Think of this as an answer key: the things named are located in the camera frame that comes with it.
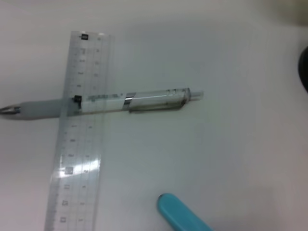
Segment blue scissors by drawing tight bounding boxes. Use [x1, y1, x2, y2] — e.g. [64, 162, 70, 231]
[156, 192, 214, 231]

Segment white silver pen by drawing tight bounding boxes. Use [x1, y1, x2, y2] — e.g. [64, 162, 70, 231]
[0, 88, 205, 121]

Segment clear plastic ruler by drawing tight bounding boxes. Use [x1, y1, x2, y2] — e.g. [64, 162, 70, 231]
[44, 30, 116, 231]

